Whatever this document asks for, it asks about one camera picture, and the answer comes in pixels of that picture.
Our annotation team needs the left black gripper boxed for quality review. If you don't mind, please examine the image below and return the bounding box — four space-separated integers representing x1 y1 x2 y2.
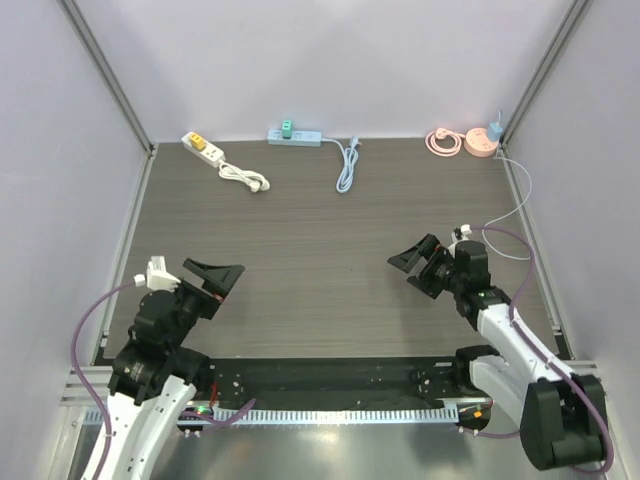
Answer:
166 258 243 351

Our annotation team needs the white power strip with cord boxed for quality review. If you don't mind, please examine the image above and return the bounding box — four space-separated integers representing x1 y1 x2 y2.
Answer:
181 132 270 193

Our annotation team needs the yellow plug adapter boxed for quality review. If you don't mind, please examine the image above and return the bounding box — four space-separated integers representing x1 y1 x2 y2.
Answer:
189 132 206 151

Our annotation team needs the light blue power strip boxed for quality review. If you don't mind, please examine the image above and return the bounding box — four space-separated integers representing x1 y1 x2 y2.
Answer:
266 129 360 194

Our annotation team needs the teal plug adapter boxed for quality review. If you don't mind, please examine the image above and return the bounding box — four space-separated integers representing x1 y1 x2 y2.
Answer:
281 119 293 140

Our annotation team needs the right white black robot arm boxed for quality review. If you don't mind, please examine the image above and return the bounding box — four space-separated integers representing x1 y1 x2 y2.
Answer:
388 225 615 474

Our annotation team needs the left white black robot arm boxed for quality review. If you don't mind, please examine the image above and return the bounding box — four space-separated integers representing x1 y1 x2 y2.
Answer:
72 256 245 479

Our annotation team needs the pink round power socket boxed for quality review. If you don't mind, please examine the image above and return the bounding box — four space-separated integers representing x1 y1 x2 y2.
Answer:
424 127 499 158

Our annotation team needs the light blue charger plug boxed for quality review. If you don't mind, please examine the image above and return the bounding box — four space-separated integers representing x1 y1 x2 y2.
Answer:
487 121 503 143

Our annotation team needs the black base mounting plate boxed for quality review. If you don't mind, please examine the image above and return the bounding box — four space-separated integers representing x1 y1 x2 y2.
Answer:
195 356 487 412

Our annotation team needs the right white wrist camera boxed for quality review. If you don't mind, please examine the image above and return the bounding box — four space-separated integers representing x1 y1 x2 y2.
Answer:
451 224 473 243

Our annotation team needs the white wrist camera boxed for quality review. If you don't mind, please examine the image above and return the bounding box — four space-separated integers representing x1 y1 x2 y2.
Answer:
134 256 181 292
451 224 473 243

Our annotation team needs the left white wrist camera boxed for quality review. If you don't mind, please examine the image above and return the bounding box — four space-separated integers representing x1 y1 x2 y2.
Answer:
134 256 181 292

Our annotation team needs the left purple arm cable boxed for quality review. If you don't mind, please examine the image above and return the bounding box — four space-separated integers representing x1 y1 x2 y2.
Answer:
73 280 257 480

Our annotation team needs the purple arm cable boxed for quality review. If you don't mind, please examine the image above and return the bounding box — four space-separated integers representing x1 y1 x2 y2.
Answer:
73 280 257 480
457 225 616 474

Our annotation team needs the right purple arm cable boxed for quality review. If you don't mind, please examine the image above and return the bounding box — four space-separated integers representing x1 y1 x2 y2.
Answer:
457 225 616 474

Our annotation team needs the white slotted cable duct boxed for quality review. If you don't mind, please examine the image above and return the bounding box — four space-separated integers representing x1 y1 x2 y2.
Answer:
83 406 460 426

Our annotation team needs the right aluminium frame post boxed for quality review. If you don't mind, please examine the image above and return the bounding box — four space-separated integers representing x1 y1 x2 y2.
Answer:
501 0 593 146

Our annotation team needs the aluminium frame post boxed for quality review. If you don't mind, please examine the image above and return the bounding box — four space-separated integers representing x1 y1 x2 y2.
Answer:
501 0 593 146
57 0 154 156

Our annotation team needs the left aluminium frame post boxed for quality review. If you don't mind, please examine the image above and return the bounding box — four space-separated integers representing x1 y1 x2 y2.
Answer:
57 0 154 156

